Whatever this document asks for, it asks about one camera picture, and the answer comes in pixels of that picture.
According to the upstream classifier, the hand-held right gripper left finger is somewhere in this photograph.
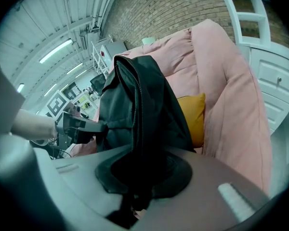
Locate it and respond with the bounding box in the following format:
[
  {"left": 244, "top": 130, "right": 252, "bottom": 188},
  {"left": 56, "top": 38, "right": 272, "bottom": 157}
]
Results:
[{"left": 35, "top": 148, "right": 137, "bottom": 227}]

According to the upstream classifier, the grey cabinet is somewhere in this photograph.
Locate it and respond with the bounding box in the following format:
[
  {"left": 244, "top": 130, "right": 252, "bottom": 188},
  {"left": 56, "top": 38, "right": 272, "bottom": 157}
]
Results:
[{"left": 100, "top": 40, "right": 128, "bottom": 66}]

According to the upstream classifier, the black office chair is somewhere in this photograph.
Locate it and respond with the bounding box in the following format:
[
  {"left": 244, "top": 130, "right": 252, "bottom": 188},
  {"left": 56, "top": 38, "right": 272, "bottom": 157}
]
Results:
[{"left": 90, "top": 74, "right": 107, "bottom": 96}]

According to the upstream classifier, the pink armchair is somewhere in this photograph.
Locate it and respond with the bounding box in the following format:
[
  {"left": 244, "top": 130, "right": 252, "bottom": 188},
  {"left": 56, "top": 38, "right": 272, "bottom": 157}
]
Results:
[{"left": 69, "top": 19, "right": 273, "bottom": 197}]

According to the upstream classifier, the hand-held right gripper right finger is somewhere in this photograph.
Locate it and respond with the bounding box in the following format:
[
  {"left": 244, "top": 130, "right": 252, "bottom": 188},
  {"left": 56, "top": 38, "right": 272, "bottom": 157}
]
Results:
[{"left": 134, "top": 150, "right": 272, "bottom": 231}]

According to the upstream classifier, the white cabinet with shelves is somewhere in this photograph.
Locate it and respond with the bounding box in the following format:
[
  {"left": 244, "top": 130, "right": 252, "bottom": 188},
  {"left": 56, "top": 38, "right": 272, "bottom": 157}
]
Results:
[{"left": 216, "top": 0, "right": 289, "bottom": 136}]

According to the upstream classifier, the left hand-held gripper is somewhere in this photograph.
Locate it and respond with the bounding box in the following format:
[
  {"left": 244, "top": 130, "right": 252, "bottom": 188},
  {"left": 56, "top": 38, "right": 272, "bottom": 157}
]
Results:
[{"left": 45, "top": 90, "right": 109, "bottom": 147}]

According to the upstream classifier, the orange cushion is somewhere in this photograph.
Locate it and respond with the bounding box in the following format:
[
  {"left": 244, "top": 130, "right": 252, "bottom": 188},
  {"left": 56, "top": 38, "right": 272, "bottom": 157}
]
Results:
[{"left": 177, "top": 92, "right": 207, "bottom": 149}]

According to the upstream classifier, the white shelf rack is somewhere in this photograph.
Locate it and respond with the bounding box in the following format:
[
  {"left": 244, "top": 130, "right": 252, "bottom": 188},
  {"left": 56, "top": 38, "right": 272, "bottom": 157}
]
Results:
[{"left": 91, "top": 40, "right": 112, "bottom": 79}]

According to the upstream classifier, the person's left forearm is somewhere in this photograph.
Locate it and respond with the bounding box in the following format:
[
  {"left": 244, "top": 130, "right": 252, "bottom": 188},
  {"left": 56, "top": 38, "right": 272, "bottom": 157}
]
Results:
[{"left": 10, "top": 108, "right": 58, "bottom": 141}]

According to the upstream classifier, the black backpack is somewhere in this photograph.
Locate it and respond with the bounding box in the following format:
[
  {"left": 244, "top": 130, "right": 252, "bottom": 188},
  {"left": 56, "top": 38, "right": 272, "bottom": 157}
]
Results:
[{"left": 95, "top": 55, "right": 196, "bottom": 213}]

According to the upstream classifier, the white box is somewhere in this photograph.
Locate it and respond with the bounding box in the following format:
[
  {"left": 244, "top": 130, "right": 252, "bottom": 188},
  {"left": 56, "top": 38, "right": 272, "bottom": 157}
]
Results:
[{"left": 141, "top": 37, "right": 157, "bottom": 46}]

